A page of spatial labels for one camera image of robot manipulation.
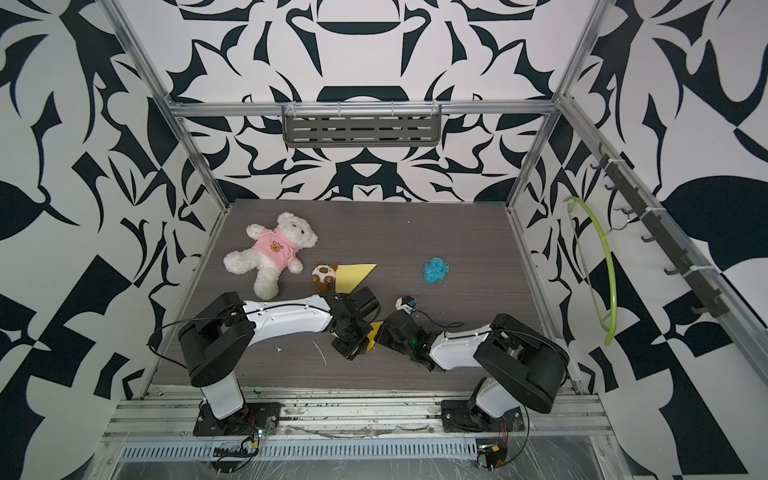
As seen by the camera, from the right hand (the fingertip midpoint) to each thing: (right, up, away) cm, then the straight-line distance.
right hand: (374, 327), depth 88 cm
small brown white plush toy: (-16, +13, +8) cm, 23 cm away
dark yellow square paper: (0, +1, -9) cm, 9 cm away
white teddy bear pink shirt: (-32, +22, +8) cm, 40 cm away
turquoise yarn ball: (+20, +15, +11) cm, 27 cm away
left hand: (0, -3, -3) cm, 5 cm away
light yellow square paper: (-8, +13, +10) cm, 19 cm away
